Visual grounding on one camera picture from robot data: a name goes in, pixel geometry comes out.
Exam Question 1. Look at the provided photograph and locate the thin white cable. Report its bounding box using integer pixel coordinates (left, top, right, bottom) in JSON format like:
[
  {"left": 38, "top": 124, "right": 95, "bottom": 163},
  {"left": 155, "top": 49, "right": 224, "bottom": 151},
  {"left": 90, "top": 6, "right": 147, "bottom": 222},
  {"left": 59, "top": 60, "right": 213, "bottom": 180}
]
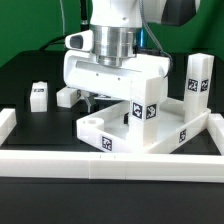
[{"left": 59, "top": 0, "right": 66, "bottom": 37}]

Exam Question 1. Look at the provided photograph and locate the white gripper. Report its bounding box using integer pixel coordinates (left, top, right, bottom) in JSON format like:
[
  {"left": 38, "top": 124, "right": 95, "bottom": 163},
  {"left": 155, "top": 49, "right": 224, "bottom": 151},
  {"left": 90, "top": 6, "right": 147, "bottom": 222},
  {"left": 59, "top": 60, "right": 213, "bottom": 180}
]
[{"left": 63, "top": 30, "right": 169, "bottom": 125}]

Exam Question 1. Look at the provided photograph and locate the white desk top tray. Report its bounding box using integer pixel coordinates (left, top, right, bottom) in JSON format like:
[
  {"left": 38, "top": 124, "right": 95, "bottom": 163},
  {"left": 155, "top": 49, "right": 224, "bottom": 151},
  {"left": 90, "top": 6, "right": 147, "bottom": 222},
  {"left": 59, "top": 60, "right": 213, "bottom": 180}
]
[{"left": 76, "top": 98, "right": 211, "bottom": 154}]

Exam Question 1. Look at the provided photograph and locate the black cable with connector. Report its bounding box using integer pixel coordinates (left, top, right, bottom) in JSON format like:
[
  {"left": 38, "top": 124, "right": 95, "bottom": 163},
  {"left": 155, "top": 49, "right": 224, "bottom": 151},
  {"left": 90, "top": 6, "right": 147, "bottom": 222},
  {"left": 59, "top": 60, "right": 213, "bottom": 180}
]
[{"left": 39, "top": 0, "right": 91, "bottom": 52}]

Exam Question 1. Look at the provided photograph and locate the white front fence bar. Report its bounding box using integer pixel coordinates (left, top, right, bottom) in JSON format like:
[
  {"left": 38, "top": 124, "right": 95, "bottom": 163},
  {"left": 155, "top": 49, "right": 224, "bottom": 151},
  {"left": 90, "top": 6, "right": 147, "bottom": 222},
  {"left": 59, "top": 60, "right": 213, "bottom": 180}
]
[{"left": 0, "top": 150, "right": 224, "bottom": 183}]

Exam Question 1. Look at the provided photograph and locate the white left fence block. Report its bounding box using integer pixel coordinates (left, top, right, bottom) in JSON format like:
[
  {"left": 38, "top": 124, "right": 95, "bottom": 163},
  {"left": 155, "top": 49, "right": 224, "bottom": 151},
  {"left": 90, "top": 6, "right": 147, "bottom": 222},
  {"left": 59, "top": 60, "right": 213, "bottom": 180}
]
[{"left": 0, "top": 108, "right": 17, "bottom": 146}]

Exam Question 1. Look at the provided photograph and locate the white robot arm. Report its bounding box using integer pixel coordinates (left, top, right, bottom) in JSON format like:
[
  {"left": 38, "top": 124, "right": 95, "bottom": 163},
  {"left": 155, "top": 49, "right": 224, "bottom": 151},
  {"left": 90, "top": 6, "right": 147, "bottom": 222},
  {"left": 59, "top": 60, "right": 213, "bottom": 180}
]
[{"left": 63, "top": 0, "right": 200, "bottom": 127}]

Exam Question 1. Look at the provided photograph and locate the white fence block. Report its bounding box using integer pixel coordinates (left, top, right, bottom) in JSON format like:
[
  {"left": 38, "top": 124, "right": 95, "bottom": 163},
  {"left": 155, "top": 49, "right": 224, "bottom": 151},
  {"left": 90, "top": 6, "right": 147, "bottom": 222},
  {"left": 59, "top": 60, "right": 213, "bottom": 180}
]
[
  {"left": 0, "top": 108, "right": 17, "bottom": 146},
  {"left": 207, "top": 114, "right": 224, "bottom": 156}
]

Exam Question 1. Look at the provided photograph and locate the white right fence block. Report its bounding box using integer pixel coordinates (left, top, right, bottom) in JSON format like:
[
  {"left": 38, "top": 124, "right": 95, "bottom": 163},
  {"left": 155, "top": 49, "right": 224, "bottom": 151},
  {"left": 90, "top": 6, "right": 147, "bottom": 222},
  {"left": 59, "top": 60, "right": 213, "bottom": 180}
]
[{"left": 207, "top": 114, "right": 224, "bottom": 156}]

